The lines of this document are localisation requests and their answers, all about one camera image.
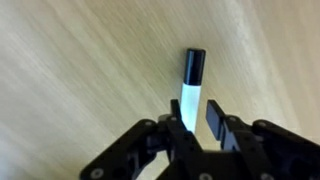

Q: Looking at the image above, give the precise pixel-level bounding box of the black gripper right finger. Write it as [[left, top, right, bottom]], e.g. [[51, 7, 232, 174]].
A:
[[206, 100, 320, 180]]

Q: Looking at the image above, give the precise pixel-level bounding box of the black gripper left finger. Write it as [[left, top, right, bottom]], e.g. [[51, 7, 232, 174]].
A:
[[79, 99, 202, 180]]

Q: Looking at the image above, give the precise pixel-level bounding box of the white marker with black cap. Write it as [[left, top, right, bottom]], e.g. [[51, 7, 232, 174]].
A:
[[181, 48, 206, 132]]

